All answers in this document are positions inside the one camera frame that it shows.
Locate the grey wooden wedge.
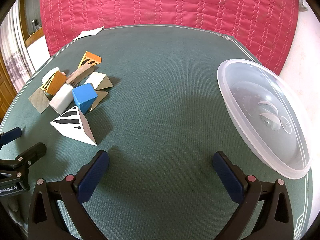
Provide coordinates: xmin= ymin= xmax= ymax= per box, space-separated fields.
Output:
xmin=28 ymin=88 xmax=49 ymax=114

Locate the white zebra striped wedge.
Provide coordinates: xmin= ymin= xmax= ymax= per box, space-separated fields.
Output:
xmin=50 ymin=106 xmax=97 ymax=146

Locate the white phone charger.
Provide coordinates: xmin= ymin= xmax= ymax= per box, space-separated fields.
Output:
xmin=49 ymin=83 xmax=73 ymax=114

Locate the orange striped wedge front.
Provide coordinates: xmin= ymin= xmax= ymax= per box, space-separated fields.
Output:
xmin=40 ymin=71 xmax=67 ymax=95

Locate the blue block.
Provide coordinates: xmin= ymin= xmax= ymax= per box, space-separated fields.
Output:
xmin=72 ymin=83 xmax=98 ymax=114

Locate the tan wooden wedge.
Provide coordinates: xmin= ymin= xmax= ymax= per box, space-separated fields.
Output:
xmin=89 ymin=90 xmax=108 ymax=112

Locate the brown wooden block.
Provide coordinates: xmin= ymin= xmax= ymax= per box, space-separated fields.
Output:
xmin=66 ymin=64 xmax=94 ymax=87

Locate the beige wooden wedge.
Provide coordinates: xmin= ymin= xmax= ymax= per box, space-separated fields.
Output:
xmin=85 ymin=72 xmax=113 ymax=90

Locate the brown wooden door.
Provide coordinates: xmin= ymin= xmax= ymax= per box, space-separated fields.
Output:
xmin=0 ymin=55 xmax=17 ymax=121

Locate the white patterned curtain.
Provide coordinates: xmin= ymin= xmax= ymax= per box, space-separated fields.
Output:
xmin=1 ymin=0 xmax=36 ymax=92

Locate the wooden window sill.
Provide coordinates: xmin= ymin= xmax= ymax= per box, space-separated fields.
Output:
xmin=18 ymin=0 xmax=44 ymax=48

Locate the clear plastic bowl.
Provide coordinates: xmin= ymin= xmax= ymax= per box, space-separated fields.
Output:
xmin=217 ymin=59 xmax=311 ymax=180

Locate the dark bottle on sill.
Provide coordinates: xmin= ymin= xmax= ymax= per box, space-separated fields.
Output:
xmin=31 ymin=19 xmax=41 ymax=32

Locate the white paper sheet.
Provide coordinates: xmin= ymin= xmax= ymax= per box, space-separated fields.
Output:
xmin=73 ymin=26 xmax=104 ymax=41

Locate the red quilted blanket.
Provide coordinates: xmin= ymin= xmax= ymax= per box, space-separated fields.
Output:
xmin=40 ymin=0 xmax=299 ymax=74

